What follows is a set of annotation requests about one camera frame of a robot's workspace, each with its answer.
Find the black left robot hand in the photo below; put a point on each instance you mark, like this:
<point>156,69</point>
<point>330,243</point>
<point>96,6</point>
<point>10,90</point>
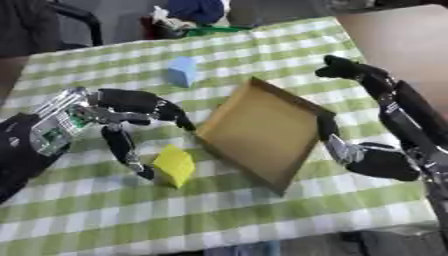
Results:
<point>131,101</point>

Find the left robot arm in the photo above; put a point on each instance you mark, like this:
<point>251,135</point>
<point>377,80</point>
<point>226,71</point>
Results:
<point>18,153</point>

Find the wooden table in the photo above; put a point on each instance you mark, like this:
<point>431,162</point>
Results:
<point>402,40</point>

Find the blue block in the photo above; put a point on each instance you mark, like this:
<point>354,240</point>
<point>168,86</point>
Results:
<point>182,71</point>

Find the tan cardboard box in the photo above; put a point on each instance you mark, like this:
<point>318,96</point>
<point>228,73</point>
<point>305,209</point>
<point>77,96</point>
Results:
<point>262,133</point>

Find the green item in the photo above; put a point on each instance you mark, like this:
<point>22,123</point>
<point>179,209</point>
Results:
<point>216,30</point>

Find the blue bag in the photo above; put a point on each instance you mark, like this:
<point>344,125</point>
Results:
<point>197,10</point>

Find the person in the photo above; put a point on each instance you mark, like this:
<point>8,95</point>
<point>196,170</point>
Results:
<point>23,26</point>

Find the yellow block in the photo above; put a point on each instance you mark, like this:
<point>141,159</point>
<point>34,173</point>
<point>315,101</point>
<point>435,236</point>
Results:
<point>174,166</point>

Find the white crumpled item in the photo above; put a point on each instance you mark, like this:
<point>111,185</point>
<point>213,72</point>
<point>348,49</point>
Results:
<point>170,20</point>

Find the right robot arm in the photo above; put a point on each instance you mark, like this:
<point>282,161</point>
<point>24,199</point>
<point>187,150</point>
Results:
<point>437,176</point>

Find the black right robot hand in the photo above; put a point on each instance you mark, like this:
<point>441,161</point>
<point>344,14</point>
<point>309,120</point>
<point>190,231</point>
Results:
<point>417,110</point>

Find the black chair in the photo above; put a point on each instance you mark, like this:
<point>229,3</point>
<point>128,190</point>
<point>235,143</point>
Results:
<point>87,20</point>

